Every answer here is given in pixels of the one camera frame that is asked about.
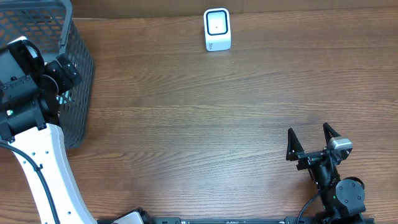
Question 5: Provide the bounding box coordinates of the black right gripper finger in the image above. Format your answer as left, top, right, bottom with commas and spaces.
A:
286, 128, 304, 161
323, 123, 340, 146

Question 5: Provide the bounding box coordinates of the teal tissue packet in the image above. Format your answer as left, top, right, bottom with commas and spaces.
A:
57, 91, 72, 105

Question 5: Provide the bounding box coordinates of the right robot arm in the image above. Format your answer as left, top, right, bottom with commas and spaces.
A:
286, 123, 366, 223

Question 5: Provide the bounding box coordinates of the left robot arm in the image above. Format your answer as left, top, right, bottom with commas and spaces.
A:
1, 36, 97, 223

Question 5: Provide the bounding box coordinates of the white barcode scanner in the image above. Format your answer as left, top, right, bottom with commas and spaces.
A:
203, 7, 232, 52

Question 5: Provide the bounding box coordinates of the grey plastic mesh basket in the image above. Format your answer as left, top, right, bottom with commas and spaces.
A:
1, 0, 95, 149

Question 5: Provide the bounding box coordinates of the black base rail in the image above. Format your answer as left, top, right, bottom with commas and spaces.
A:
96, 216, 376, 224

